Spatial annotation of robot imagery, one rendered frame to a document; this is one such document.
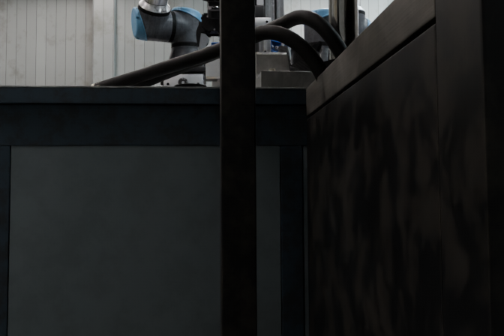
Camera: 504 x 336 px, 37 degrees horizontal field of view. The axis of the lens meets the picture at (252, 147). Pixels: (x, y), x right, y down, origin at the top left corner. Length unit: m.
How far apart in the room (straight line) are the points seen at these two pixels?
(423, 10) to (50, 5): 10.66
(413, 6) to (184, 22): 2.00
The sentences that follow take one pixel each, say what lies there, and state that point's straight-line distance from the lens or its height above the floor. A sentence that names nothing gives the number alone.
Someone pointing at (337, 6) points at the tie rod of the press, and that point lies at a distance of 1.56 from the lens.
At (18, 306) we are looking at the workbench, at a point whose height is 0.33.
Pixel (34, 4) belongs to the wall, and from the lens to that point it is 11.45.
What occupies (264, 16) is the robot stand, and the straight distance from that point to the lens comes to 3.01.
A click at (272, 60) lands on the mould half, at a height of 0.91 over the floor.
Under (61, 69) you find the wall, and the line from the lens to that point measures 11.15.
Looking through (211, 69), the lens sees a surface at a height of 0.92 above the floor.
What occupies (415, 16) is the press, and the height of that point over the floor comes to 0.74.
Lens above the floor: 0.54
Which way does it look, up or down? 5 degrees up
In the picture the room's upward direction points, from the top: straight up
